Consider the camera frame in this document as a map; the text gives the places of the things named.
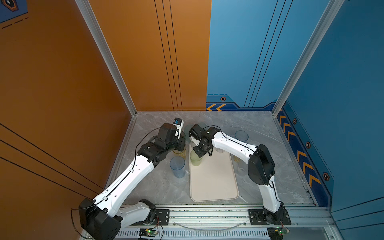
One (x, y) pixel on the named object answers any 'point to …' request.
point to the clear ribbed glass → (220, 150)
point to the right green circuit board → (275, 233)
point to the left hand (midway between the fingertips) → (182, 135)
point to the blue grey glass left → (177, 164)
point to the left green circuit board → (147, 232)
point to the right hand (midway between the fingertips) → (199, 151)
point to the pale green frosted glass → (195, 159)
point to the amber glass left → (182, 153)
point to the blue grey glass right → (241, 135)
